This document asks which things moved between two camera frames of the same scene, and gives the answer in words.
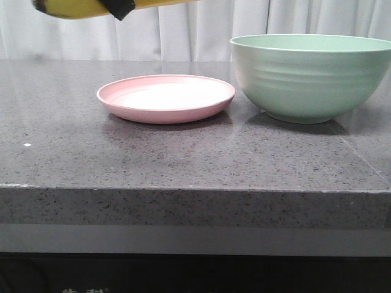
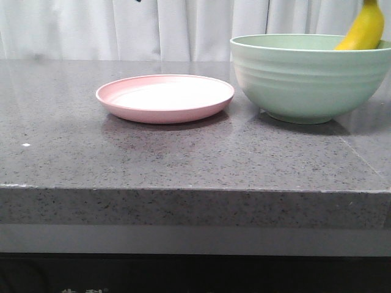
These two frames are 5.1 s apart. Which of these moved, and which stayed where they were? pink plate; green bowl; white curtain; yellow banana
Moved: yellow banana
Stayed: pink plate; green bowl; white curtain
